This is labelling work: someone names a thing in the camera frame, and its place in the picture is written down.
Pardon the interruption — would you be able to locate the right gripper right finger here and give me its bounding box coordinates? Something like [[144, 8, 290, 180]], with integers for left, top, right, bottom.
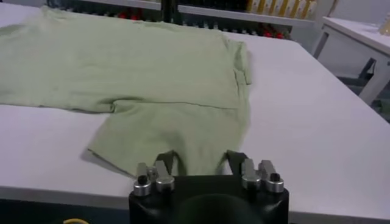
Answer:
[[225, 150, 285, 194]]

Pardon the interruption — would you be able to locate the white side table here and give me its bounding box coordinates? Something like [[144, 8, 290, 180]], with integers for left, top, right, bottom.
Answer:
[[312, 16, 390, 106]]

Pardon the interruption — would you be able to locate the drinks display shelf unit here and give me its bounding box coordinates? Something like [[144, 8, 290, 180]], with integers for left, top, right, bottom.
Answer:
[[45, 0, 171, 24], [170, 0, 319, 40]]

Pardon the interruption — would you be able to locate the light green polo shirt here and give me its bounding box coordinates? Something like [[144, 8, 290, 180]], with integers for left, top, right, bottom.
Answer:
[[0, 5, 254, 179]]

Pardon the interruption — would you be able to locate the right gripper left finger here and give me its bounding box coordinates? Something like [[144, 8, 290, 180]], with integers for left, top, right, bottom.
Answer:
[[133, 150, 179, 197]]

